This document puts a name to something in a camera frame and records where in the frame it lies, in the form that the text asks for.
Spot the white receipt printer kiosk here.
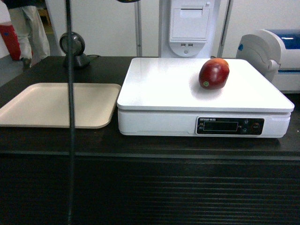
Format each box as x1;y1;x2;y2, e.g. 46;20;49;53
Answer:
158;0;221;58

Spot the red fire extinguisher box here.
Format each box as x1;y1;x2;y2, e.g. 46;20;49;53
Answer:
0;22;21;61

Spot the white and blue printer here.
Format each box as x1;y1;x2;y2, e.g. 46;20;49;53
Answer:
236;29;300;93

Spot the white checkout scale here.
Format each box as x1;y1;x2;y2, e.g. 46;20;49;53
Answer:
117;58;294;138

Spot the grey slanted pole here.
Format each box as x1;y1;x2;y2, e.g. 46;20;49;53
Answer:
217;0;233;58

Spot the black hanging cable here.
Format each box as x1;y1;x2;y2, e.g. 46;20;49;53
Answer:
65;0;76;225

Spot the beige plastic tray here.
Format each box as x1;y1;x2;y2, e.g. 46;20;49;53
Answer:
0;83;121;129

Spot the dark red mango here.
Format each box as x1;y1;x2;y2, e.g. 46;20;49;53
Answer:
198;58;230;90

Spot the person in white trousers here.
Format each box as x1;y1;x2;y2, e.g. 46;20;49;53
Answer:
3;0;50;71

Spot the grey vertical pole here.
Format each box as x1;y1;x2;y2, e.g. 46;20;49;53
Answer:
134;0;143;57

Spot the black barcode scanner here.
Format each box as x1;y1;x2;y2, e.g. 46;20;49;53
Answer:
59;32;99;69

